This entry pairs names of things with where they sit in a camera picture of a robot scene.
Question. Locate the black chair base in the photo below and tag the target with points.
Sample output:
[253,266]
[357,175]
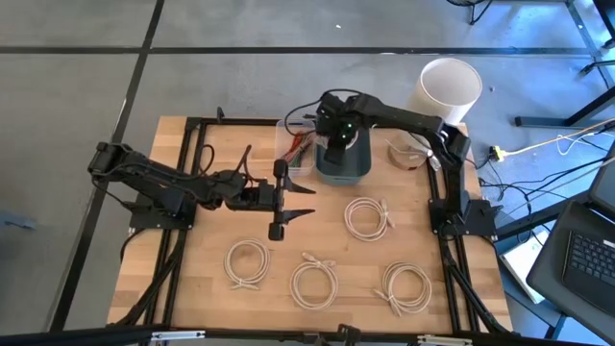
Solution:
[462,2]

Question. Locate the blue-grey floor object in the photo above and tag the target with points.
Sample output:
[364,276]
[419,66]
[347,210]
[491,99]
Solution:
[17,222]

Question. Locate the white book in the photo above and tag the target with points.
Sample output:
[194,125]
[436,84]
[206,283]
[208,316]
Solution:
[521,262]

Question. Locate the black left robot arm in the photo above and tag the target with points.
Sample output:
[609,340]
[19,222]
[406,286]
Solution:
[158,178]

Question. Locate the black aluminium table frame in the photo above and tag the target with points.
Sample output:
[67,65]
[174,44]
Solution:
[240,121]

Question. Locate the dark grey open laptop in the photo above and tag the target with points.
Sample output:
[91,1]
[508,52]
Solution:
[591,259]

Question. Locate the teal plastic bin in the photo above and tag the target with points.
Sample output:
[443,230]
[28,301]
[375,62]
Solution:
[355,168]

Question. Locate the white power adapter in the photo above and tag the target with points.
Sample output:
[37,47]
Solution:
[434,163]

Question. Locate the clear plastic container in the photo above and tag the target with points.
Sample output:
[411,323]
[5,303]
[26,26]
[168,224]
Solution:
[281,132]

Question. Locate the black crossbar with silver brackets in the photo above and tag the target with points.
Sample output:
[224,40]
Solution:
[96,336]

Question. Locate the yellow power plug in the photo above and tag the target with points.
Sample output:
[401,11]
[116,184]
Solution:
[497,154]

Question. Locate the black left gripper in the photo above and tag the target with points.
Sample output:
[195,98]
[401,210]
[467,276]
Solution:
[262,197]

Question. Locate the black side table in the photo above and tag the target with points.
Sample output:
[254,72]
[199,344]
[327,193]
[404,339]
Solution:
[528,222]

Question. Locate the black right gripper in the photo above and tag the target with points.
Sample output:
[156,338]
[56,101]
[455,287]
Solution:
[336,122]

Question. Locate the black desk leg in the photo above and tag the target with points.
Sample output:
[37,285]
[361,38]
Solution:
[538,121]

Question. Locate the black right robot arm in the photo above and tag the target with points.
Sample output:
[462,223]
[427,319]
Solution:
[413,120]

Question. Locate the small black mount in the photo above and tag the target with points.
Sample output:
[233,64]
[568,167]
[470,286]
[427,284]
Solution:
[348,332]

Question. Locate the dark laptop screen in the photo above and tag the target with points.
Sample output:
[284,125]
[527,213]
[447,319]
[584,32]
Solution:
[605,187]

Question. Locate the black desk frame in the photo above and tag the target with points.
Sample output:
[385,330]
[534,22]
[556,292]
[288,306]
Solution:
[606,19]

